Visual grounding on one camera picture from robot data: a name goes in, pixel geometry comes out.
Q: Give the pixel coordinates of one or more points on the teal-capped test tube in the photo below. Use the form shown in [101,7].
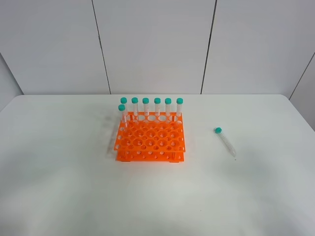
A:
[123,117]
[230,148]

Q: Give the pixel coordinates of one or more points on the row test tube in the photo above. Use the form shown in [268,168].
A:
[123,101]
[146,106]
[157,102]
[168,106]
[179,102]
[134,101]

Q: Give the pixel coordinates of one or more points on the orange test tube rack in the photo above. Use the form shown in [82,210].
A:
[151,138]

